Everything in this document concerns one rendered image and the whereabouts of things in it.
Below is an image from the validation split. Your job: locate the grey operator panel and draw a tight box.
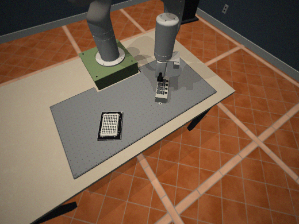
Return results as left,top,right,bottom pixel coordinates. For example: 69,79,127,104
155,76,169,105

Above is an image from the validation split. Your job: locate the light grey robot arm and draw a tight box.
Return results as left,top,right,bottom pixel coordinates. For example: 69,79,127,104
68,0,185,69

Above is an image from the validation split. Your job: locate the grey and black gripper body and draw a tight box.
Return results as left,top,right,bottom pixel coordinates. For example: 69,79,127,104
155,58,168,78

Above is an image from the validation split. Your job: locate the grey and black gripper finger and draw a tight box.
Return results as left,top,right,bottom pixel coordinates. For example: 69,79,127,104
157,72,163,82

